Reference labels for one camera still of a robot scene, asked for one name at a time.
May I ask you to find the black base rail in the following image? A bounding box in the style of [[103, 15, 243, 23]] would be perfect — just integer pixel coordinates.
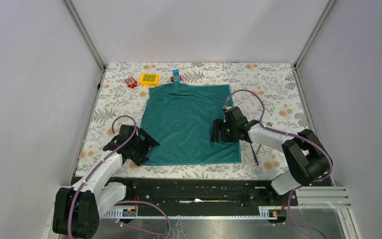
[[109, 177, 298, 218]]

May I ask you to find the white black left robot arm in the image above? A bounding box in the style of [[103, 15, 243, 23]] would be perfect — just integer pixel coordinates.
[[52, 125, 160, 239]]

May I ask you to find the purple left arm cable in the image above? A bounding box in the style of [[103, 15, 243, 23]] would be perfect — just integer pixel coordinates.
[[67, 115, 172, 239]]

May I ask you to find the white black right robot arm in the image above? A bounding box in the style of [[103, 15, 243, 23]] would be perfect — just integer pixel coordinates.
[[211, 107, 333, 205]]

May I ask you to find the floral patterned table mat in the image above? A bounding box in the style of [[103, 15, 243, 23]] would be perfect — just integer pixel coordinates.
[[75, 62, 309, 180]]

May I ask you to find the teal cloth napkin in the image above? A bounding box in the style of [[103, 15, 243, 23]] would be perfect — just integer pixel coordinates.
[[141, 83, 241, 166]]

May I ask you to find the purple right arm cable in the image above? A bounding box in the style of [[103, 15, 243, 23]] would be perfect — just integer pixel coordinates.
[[223, 89, 334, 239]]

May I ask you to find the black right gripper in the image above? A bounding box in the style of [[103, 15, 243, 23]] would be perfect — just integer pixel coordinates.
[[210, 119, 239, 143]]

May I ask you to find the red owl toy block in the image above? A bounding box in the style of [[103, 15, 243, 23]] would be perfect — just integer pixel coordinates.
[[125, 76, 138, 89]]

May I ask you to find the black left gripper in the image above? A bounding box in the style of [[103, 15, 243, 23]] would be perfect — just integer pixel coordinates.
[[129, 128, 159, 165]]

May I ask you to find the gold purple spoon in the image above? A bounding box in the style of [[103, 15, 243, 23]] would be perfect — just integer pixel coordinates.
[[250, 143, 259, 166]]

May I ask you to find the yellow toy brick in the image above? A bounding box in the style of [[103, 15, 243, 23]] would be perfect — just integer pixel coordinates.
[[139, 73, 160, 87]]

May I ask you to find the silver utensil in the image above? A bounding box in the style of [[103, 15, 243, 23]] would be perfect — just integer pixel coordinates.
[[255, 144, 262, 156]]

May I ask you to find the blue orange toy car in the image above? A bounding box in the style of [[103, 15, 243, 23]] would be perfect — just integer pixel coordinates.
[[171, 69, 182, 84]]

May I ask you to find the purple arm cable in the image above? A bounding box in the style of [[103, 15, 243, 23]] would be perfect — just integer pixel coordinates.
[[67, 115, 172, 239], [223, 89, 334, 239]]

